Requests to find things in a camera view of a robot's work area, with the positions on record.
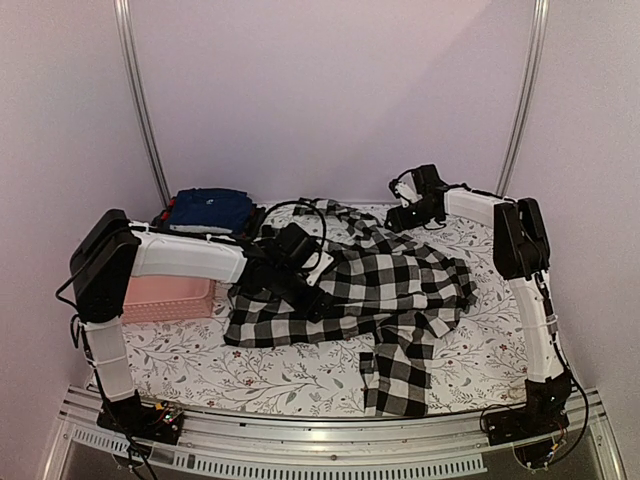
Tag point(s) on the aluminium frame post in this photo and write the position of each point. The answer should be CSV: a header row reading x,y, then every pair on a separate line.
x,y
531,70
122,10

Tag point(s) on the pink plastic laundry basket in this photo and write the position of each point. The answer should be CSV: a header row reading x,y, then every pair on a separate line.
x,y
167,298

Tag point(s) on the black white checkered cloth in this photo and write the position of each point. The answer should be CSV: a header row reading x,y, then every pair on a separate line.
x,y
404,293

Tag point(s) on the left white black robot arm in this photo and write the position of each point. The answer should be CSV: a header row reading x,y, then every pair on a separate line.
x,y
117,249

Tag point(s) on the red black plaid shirt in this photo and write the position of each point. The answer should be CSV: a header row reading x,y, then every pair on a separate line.
x,y
161,221

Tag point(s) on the floral patterned table mat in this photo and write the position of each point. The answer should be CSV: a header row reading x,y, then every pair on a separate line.
x,y
481,362

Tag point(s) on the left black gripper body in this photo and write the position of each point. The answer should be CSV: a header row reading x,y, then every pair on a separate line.
x,y
285,289

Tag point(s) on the left aluminium frame post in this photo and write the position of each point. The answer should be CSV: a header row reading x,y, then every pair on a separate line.
x,y
122,10

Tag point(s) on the front aluminium rail base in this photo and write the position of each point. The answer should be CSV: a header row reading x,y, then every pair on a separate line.
x,y
232,445

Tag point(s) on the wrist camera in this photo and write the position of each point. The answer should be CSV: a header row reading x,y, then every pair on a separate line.
x,y
326,261
403,192

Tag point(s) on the navy blue t-shirt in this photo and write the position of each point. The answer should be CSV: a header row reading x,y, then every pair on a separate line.
x,y
210,210

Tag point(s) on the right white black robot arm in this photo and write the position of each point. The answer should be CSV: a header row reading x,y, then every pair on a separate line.
x,y
521,256

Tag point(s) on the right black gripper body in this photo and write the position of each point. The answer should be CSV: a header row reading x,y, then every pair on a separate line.
x,y
417,219

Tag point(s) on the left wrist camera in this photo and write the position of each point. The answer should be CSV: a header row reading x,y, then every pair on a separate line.
x,y
326,261

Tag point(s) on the right aluminium frame post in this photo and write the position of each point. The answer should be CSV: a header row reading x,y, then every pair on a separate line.
x,y
531,70

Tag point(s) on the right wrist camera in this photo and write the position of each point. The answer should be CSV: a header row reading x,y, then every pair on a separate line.
x,y
403,192

